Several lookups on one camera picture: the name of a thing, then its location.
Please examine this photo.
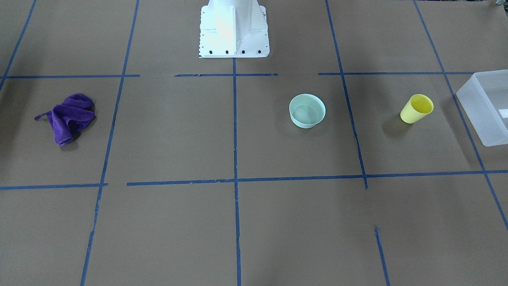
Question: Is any mint green bowl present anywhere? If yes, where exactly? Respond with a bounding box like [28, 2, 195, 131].
[289, 94, 326, 129]

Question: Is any yellow plastic cup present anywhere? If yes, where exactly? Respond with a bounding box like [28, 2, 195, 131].
[400, 94, 434, 124]

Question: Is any purple microfiber cloth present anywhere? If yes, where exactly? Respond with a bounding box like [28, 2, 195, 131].
[34, 93, 96, 146]

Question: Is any clear plastic bin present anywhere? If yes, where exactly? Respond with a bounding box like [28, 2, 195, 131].
[456, 70, 508, 147]

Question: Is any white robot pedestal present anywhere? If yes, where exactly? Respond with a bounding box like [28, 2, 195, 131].
[198, 0, 270, 58]

